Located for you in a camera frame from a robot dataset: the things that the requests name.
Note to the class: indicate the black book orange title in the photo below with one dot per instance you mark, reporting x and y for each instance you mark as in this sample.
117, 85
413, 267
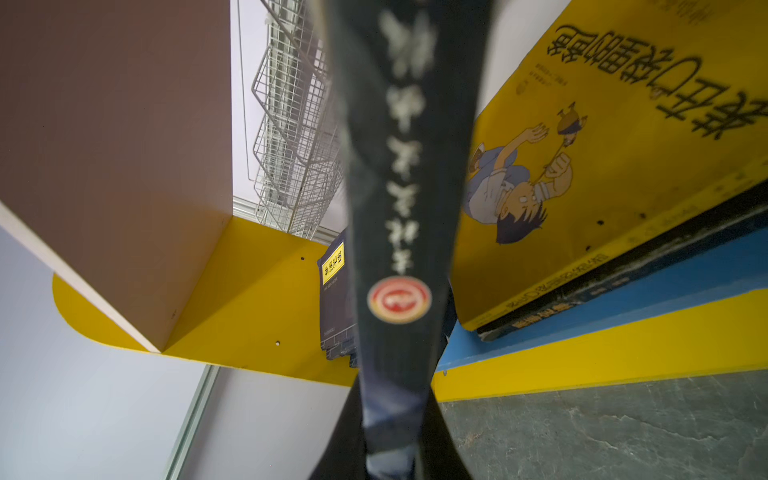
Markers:
740, 216

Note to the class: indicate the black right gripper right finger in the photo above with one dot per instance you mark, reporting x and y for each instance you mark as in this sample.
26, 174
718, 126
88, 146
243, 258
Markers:
438, 458

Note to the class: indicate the white wire rack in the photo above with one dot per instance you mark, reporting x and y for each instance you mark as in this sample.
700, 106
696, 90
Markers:
296, 149

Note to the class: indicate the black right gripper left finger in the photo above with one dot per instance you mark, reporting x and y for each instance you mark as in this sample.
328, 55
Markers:
344, 457

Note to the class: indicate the yellow cartoon cover book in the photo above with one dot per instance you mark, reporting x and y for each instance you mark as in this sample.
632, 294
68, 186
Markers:
626, 119

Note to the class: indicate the yellow wooden bookshelf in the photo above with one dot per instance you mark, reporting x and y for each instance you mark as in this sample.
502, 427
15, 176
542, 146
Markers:
116, 167

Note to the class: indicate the blue book of fan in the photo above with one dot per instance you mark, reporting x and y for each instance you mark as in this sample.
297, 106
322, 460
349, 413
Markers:
337, 324

